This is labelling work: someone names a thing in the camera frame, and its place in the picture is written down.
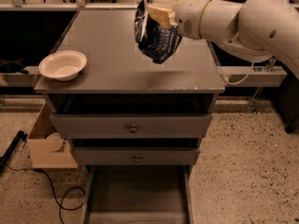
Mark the black object on rail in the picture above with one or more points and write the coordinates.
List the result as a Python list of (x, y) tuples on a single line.
[(12, 66)]

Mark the open cardboard box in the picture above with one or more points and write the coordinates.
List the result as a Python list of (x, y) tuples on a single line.
[(47, 148)]

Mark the grey drawer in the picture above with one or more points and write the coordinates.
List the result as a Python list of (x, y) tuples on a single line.
[(137, 195), (83, 126), (135, 156)]

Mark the blue chip bag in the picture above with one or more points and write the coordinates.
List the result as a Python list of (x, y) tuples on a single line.
[(154, 40)]

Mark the grey wooden drawer cabinet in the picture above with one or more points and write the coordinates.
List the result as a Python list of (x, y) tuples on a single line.
[(123, 109)]

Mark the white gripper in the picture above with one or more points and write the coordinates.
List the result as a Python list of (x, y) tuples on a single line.
[(187, 15)]

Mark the dark cabinet at right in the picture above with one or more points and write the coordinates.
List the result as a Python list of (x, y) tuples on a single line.
[(288, 102)]

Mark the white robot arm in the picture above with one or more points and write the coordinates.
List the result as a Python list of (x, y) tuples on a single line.
[(254, 31)]

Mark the white bowl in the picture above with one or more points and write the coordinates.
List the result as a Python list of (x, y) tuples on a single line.
[(62, 65)]

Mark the black bar on floor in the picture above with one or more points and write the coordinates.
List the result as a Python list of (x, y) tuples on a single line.
[(20, 136)]

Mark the grey bottom drawer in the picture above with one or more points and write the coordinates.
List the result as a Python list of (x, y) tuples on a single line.
[(137, 195)]

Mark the grey top drawer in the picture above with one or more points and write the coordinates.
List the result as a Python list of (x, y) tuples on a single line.
[(83, 126)]

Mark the grey middle drawer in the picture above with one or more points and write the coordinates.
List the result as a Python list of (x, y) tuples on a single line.
[(135, 156)]

